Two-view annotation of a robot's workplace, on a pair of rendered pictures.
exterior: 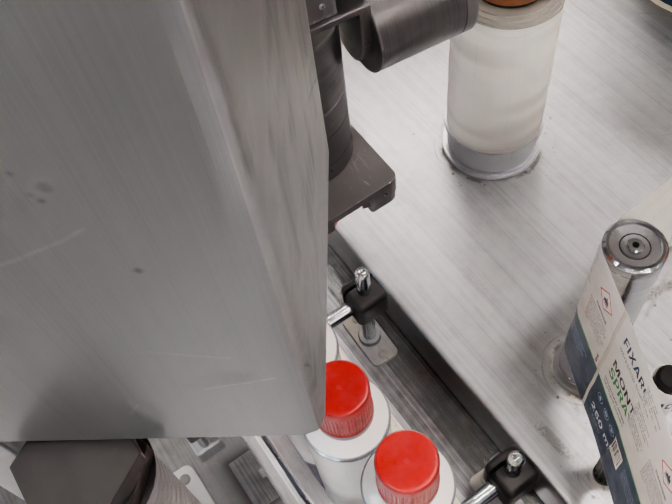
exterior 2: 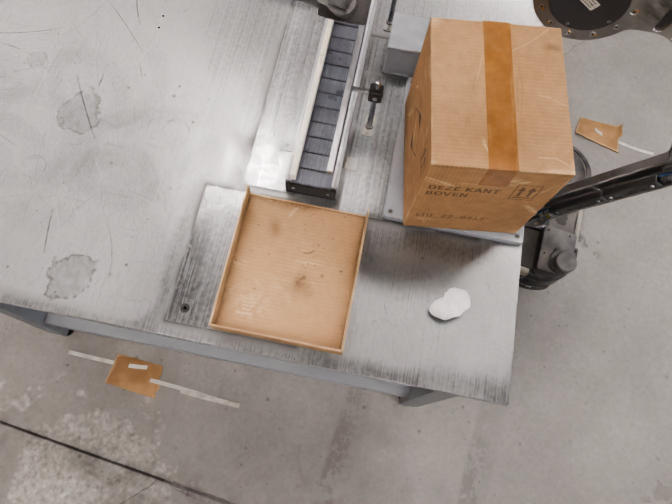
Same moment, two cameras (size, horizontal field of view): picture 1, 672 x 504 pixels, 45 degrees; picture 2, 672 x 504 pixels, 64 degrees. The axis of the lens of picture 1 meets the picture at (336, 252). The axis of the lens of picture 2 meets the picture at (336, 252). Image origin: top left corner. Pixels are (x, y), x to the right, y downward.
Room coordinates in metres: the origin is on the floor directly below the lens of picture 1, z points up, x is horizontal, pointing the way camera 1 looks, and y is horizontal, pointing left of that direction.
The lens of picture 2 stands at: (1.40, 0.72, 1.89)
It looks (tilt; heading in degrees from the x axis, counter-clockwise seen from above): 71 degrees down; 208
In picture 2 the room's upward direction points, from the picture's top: 9 degrees clockwise
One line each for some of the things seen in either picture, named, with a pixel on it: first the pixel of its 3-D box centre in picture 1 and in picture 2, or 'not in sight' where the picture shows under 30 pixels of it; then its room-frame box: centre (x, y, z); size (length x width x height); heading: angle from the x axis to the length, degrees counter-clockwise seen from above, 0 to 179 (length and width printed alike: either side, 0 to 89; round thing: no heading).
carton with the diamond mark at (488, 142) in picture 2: not in sight; (476, 133); (0.75, 0.64, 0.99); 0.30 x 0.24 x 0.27; 34
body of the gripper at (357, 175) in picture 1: (300, 129); not in sight; (0.31, 0.01, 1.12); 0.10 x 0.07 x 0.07; 26
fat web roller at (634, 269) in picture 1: (604, 315); not in sight; (0.22, -0.17, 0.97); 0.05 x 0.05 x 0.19
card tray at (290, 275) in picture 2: not in sight; (292, 267); (1.16, 0.50, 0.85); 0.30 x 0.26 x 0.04; 26
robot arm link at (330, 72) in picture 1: (296, 49); not in sight; (0.31, 0.00, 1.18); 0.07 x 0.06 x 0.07; 109
